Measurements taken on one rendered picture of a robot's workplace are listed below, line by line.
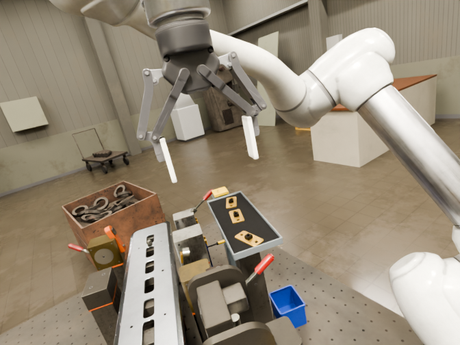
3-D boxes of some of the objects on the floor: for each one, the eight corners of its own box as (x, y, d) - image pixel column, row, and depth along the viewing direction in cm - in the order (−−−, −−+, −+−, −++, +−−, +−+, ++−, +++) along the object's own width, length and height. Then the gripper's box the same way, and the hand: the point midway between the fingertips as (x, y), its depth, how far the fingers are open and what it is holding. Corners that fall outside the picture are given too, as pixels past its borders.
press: (235, 122, 980) (221, 47, 897) (255, 122, 888) (241, 39, 805) (205, 131, 917) (186, 53, 834) (223, 133, 825) (203, 44, 742)
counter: (435, 122, 504) (437, 74, 475) (356, 168, 383) (353, 107, 355) (390, 122, 570) (389, 79, 541) (311, 161, 449) (305, 109, 420)
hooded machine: (197, 134, 902) (185, 90, 855) (206, 135, 852) (194, 89, 804) (177, 141, 867) (165, 95, 820) (185, 142, 817) (172, 94, 769)
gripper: (254, 16, 43) (275, 144, 50) (92, 44, 38) (139, 183, 45) (274, 1, 36) (294, 152, 43) (78, 34, 31) (137, 199, 38)
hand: (213, 161), depth 44 cm, fingers open, 13 cm apart
